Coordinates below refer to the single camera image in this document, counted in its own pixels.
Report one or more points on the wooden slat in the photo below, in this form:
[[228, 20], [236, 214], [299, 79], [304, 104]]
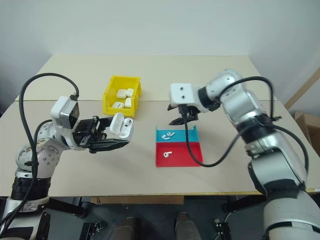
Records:
[[303, 87]]

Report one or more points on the red plastic tray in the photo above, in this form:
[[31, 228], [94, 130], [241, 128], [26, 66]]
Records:
[[180, 153]]

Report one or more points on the white earbud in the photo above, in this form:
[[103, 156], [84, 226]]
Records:
[[164, 137], [167, 155], [171, 134]]

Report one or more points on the white earbuds case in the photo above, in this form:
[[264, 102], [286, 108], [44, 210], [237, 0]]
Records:
[[122, 93], [130, 92], [128, 102], [117, 105], [123, 128]]

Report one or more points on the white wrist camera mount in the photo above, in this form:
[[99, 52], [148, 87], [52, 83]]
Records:
[[185, 96], [61, 110]]

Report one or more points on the black stand leg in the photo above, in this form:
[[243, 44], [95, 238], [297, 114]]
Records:
[[67, 206], [242, 203]]

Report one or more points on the yellow plastic bin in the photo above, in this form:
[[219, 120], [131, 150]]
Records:
[[110, 96]]

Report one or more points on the closed white earbuds case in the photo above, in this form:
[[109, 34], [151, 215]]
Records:
[[122, 93], [130, 92], [117, 105], [128, 102]]

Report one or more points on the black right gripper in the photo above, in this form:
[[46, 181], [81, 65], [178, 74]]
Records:
[[192, 113]]

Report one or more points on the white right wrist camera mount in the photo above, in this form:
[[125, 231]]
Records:
[[185, 96]]

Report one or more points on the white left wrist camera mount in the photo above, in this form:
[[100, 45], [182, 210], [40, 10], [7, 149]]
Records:
[[61, 110]]

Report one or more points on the black metal bracket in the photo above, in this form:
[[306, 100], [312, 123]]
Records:
[[222, 230], [92, 231]]

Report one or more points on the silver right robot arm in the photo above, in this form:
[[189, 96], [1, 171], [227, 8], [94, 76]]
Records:
[[275, 160]]

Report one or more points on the brown cardboard box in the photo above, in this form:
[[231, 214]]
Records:
[[308, 130]]

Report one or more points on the blue plastic tray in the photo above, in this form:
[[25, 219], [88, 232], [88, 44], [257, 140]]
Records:
[[180, 136]]

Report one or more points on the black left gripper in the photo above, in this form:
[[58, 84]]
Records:
[[86, 132]]

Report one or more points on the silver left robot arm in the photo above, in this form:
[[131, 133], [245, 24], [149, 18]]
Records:
[[47, 157]]

